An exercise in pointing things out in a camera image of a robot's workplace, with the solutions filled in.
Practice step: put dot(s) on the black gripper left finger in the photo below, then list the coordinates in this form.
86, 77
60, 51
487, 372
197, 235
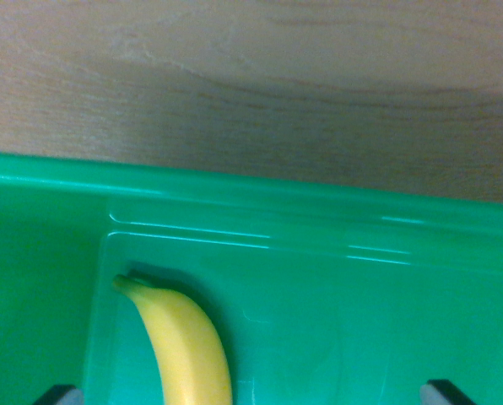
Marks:
59, 396

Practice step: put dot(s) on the yellow banana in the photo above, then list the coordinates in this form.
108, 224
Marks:
188, 346

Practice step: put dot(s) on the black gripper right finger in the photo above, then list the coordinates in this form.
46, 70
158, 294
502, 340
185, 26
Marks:
439, 394

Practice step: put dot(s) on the green plastic bin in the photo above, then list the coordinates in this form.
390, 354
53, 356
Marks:
340, 316

